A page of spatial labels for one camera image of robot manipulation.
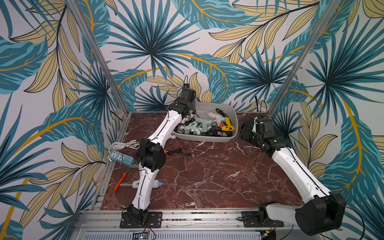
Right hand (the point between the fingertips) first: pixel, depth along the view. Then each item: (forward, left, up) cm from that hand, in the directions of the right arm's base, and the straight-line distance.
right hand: (245, 132), depth 82 cm
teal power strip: (-3, +73, -19) cm, 76 cm away
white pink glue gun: (+28, +8, -18) cm, 34 cm away
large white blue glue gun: (-20, +49, -18) cm, 56 cm away
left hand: (+22, +30, +3) cm, 38 cm away
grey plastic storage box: (+36, +21, -15) cm, 44 cm away
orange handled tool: (-18, +70, -20) cm, 75 cm away
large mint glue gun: (+24, +19, -17) cm, 35 cm away
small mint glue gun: (+18, +28, -14) cm, 36 cm away
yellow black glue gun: (+15, +3, -14) cm, 21 cm away
